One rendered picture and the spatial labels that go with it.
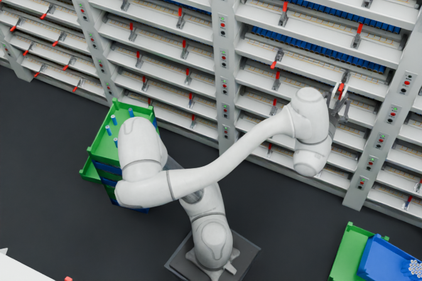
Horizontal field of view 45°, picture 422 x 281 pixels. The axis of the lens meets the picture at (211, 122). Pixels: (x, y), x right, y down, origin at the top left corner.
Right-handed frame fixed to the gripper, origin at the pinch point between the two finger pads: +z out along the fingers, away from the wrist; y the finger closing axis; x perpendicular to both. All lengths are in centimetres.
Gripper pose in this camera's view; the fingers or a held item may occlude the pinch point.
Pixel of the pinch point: (339, 91)
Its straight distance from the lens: 191.4
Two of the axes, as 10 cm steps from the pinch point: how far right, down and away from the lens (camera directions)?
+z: 4.3, -6.4, 6.4
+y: 9.0, 3.4, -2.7
